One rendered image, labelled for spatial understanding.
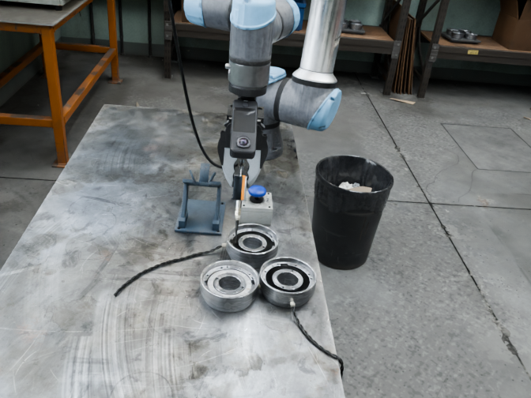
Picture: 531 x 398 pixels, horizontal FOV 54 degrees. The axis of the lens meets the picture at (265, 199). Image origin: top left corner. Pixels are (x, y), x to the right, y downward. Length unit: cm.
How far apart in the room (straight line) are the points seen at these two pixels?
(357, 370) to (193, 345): 116
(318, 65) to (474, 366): 131
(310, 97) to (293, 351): 67
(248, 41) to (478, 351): 163
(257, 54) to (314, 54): 41
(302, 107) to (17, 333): 82
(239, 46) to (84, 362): 57
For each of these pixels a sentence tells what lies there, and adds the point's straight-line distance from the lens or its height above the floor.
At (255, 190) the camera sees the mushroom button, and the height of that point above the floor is 87.
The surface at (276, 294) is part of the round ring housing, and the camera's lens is 93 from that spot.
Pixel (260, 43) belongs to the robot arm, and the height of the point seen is 122.
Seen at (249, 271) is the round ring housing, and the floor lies 83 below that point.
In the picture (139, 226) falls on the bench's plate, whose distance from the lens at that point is 114.
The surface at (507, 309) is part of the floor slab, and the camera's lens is 248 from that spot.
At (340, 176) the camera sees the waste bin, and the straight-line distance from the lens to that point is 243.
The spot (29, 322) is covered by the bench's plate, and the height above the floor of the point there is 80.
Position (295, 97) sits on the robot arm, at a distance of 133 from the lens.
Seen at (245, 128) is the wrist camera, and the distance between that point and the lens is 93.
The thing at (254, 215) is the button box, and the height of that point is 82.
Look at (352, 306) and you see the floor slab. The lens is 221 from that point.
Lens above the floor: 145
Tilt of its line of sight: 31 degrees down
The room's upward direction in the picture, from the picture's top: 6 degrees clockwise
